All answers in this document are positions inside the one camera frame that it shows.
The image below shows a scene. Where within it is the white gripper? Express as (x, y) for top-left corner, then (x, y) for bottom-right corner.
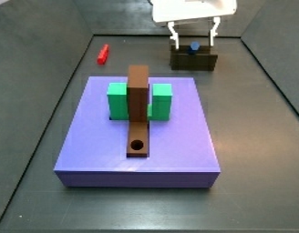
(149, 0), (237, 50)

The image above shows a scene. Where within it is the blue peg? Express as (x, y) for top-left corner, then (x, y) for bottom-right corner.
(186, 41), (199, 55)

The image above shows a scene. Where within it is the black angle fixture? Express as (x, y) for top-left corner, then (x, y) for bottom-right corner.
(169, 46), (217, 71)

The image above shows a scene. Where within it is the red peg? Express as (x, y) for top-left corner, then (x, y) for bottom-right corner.
(97, 45), (109, 65)

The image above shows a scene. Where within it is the purple base block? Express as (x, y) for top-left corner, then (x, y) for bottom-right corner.
(54, 76), (220, 187)

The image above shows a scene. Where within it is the green U-shaped block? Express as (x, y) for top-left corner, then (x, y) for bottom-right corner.
(106, 83), (172, 121)

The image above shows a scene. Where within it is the brown T-shaped block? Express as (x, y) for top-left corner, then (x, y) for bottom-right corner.
(126, 66), (149, 157)

